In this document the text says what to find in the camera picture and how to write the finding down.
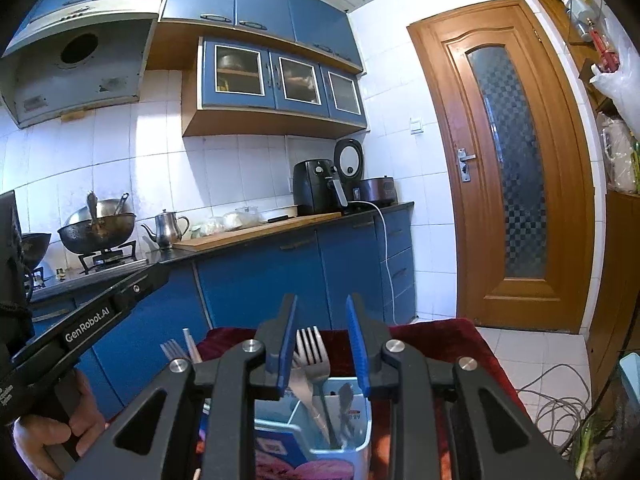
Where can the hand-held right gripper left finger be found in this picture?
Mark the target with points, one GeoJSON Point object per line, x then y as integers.
{"type": "Point", "coordinates": [287, 340]}

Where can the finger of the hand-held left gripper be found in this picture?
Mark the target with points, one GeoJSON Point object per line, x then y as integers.
{"type": "Point", "coordinates": [147, 285]}

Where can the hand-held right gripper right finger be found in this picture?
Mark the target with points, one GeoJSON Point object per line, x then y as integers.
{"type": "Point", "coordinates": [357, 340]}

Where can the white plastic fork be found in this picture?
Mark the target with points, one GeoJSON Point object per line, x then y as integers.
{"type": "Point", "coordinates": [300, 390]}

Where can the pale blue utensil holder box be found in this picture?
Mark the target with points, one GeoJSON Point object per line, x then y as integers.
{"type": "Point", "coordinates": [357, 452]}

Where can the person's left hand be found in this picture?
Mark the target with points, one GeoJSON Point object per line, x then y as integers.
{"type": "Point", "coordinates": [40, 440]}

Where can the gas stove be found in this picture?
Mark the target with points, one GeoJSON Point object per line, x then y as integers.
{"type": "Point", "coordinates": [112, 257]}

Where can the steel kettle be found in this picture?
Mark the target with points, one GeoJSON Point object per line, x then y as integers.
{"type": "Point", "coordinates": [167, 227]}

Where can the blue lower cabinets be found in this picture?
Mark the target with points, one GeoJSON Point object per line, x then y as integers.
{"type": "Point", "coordinates": [260, 285]}

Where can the blue cabinets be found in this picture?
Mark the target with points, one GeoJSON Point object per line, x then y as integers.
{"type": "Point", "coordinates": [260, 5]}
{"type": "Point", "coordinates": [260, 285]}

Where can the large black wok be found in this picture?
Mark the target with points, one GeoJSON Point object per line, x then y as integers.
{"type": "Point", "coordinates": [95, 235]}

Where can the red and pink blanket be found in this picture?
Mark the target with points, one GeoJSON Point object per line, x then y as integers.
{"type": "Point", "coordinates": [450, 335]}

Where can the metal spatula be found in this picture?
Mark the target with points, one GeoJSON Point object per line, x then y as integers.
{"type": "Point", "coordinates": [92, 207]}

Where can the small black wok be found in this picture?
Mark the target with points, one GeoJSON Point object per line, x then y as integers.
{"type": "Point", "coordinates": [35, 250]}

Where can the wooden cutting board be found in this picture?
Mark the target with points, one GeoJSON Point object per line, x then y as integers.
{"type": "Point", "coordinates": [250, 232]}

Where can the rice cooker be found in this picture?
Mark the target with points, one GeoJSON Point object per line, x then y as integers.
{"type": "Point", "coordinates": [377, 190]}

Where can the black air fryer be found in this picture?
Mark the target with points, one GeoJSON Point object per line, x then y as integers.
{"type": "Point", "coordinates": [312, 185]}

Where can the wooden door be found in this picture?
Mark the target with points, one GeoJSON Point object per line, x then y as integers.
{"type": "Point", "coordinates": [440, 185]}

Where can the grey range hood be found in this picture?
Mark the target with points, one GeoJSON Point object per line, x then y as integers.
{"type": "Point", "coordinates": [75, 85]}

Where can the wooden shelf unit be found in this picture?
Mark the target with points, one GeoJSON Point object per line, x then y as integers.
{"type": "Point", "coordinates": [615, 260]}

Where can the blue lid glass container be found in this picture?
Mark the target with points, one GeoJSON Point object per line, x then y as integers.
{"type": "Point", "coordinates": [631, 375]}

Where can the blue upper cabinets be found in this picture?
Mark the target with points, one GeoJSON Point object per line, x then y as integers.
{"type": "Point", "coordinates": [260, 5]}

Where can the white plastic bag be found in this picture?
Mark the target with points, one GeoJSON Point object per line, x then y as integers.
{"type": "Point", "coordinates": [622, 85]}

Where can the clear bottle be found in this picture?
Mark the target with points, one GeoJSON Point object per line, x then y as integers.
{"type": "Point", "coordinates": [580, 15]}

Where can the glass door wall cabinet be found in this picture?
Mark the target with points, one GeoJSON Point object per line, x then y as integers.
{"type": "Point", "coordinates": [240, 115]}

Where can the white light switch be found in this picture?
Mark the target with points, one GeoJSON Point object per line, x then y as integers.
{"type": "Point", "coordinates": [416, 125]}

